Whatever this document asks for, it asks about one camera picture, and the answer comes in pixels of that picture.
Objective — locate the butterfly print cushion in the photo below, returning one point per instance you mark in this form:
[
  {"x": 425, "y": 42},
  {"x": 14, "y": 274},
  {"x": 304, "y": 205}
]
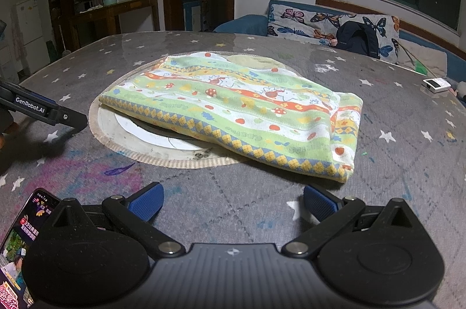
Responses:
[{"x": 302, "y": 21}]

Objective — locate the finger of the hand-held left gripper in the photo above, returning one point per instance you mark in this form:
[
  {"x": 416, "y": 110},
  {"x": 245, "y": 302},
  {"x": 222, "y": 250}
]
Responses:
[{"x": 72, "y": 119}]

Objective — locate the colourful patterned cloth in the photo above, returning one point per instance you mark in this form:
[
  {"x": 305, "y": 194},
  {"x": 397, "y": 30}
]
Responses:
[{"x": 236, "y": 105}]

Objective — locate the wooden desk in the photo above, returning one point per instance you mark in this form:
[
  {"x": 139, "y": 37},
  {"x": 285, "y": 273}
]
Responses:
[{"x": 120, "y": 4}]

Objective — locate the wooden wall rail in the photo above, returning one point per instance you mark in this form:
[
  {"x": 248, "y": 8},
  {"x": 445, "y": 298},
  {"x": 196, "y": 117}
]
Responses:
[{"x": 422, "y": 28}]

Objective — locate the beige cushion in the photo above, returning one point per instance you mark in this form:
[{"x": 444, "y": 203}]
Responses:
[{"x": 429, "y": 55}]

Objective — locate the small white device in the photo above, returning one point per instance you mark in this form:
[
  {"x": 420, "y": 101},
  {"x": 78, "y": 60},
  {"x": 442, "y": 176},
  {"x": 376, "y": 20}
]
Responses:
[{"x": 436, "y": 84}]

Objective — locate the white broom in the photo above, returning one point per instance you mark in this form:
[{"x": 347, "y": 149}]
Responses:
[{"x": 66, "y": 52}]

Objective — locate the white refrigerator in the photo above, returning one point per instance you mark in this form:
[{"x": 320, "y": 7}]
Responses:
[{"x": 29, "y": 24}]

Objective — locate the blue and white cabinet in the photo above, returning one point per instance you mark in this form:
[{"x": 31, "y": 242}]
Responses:
[{"x": 193, "y": 12}]

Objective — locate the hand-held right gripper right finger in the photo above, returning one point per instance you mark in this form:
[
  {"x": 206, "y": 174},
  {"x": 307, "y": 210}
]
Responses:
[{"x": 319, "y": 202}]

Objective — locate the blue sofa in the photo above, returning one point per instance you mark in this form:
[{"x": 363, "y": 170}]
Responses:
[{"x": 240, "y": 23}]

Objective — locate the smartphone with lit screen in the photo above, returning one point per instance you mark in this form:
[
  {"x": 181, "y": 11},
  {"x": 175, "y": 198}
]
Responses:
[{"x": 22, "y": 239}]

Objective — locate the white cloth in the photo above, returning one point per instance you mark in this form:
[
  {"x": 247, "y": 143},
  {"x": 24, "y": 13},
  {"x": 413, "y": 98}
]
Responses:
[{"x": 91, "y": 9}]

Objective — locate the white plush toy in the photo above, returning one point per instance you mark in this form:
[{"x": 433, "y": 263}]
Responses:
[{"x": 459, "y": 87}]

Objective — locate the green paper piece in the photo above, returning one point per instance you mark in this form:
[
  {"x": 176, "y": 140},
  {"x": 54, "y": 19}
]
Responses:
[{"x": 421, "y": 66}]

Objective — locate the grey star-patterned table cover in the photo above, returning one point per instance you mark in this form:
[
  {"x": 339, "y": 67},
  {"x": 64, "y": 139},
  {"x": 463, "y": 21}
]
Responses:
[{"x": 255, "y": 192}]

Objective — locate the black backpack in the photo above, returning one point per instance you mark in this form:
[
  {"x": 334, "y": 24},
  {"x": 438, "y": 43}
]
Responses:
[{"x": 356, "y": 39}]

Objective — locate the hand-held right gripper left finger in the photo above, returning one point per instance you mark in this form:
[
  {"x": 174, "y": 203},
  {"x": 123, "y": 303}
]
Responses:
[{"x": 148, "y": 202}]

